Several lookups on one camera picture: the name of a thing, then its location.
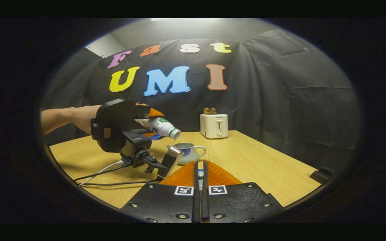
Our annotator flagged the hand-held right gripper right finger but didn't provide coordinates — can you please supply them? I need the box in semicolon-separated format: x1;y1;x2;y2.
201;161;284;223

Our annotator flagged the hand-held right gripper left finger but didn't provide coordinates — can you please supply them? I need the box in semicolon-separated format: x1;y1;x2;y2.
121;161;201;223

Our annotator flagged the white water bottle green label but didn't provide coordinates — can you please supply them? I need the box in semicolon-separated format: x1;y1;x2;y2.
135;116;182;140

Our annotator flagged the white blue-patterned teacup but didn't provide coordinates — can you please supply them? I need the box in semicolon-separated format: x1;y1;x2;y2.
174;143;206;165

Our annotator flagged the white toaster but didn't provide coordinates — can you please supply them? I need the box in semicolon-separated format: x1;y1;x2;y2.
200;113;229;139

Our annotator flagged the black backdrop cloth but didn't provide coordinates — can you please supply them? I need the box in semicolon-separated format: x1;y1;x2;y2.
41;28;361;174

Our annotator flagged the white cable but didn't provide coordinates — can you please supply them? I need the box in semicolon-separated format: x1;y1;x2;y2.
78;160;126;187

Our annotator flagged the black plastic bracket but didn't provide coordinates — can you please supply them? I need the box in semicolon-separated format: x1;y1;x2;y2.
310;166;335;184

